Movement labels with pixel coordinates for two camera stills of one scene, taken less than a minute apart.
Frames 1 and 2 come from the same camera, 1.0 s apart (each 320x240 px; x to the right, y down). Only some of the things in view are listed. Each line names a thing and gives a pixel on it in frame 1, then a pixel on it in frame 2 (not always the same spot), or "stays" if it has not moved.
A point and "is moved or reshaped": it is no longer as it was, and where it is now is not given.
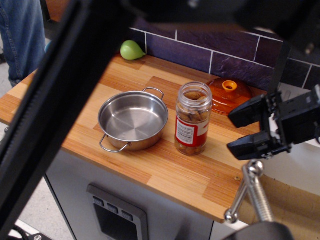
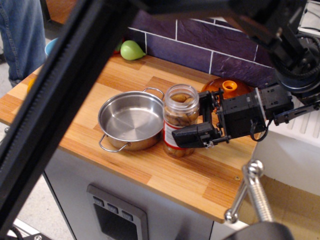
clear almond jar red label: [194, 113] is moved or reshaped
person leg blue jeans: [22, 28] stays
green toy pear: [130, 50] stays
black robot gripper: [294, 120] → [223, 119]
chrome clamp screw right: [253, 170] stays
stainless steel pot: [135, 118] stays
